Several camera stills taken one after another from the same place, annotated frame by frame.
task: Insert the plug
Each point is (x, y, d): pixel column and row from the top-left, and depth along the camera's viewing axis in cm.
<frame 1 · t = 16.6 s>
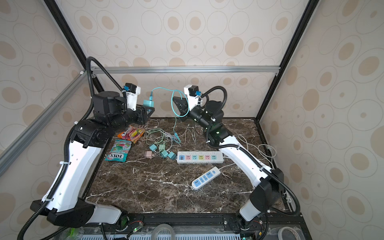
left hand: (152, 106, 60), fingers open
right hand: (173, 99, 61), fingers closed
long multicolour power strip: (200, 157, 97), point 3 cm above the table
short blue power strip: (213, 172, 90), point 3 cm above the table
orange candy bag: (133, 139, 105), point 3 cm above the table
green Fox's candy bag: (123, 154, 98), point 3 cm above the table
teal charger cube: (172, 155, 97), point 3 cm above the table
teal charger cube front: (164, 154, 99), point 2 cm above the table

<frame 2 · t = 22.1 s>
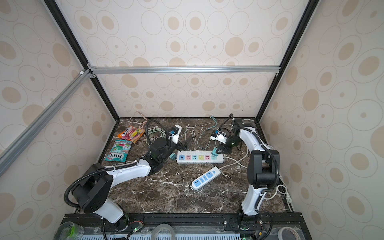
left hand: (187, 130, 79), fingers open
right hand: (220, 148, 91), fingers open
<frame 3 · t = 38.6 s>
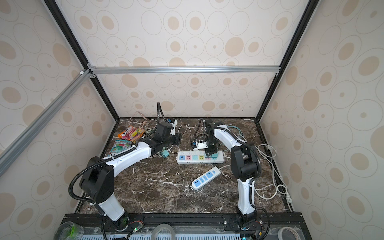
left hand: (186, 133, 86), fingers closed
right hand: (209, 149, 95), fingers open
teal charger cube: (165, 153, 97), point 4 cm above the table
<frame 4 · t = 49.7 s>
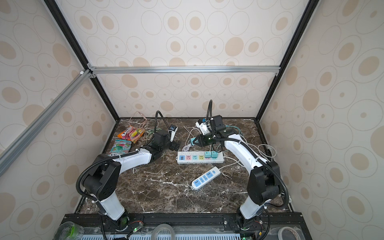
left hand: (179, 134, 91), fingers open
right hand: (196, 140, 84), fingers closed
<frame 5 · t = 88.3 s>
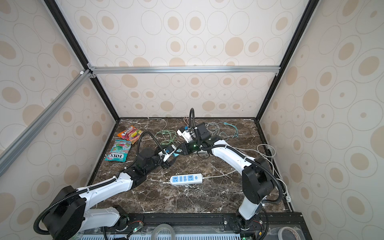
left hand: (175, 147, 80), fingers open
right hand: (177, 150, 80), fingers closed
short blue power strip: (186, 179, 87), point 3 cm above the table
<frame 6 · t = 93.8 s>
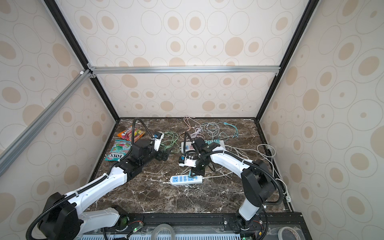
left hand: (167, 142, 80), fingers open
right hand: (193, 170, 85), fingers closed
